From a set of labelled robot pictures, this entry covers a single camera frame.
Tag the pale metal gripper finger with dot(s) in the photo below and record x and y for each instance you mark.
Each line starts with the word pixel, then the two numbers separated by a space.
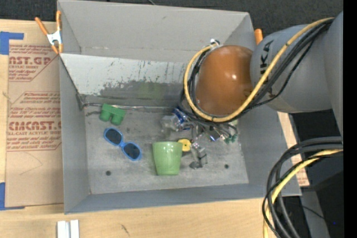
pixel 201 152
pixel 195 165

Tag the yellow round toy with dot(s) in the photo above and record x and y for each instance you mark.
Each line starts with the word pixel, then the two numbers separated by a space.
pixel 185 145

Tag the green cup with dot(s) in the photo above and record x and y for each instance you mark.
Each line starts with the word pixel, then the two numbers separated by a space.
pixel 167 158

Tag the clear plastic bottle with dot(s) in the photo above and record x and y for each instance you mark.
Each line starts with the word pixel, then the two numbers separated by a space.
pixel 173 120

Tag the blue sunglasses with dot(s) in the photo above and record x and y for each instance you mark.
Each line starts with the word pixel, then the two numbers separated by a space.
pixel 122 144

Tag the grey metal bin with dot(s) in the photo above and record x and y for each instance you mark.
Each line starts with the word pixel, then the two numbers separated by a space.
pixel 117 178

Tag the green double-cylinder toy block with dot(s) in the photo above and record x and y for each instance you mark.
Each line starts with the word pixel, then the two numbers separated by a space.
pixel 111 113

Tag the brown cardboard board, red print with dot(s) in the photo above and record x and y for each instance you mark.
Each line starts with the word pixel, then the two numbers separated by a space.
pixel 33 170

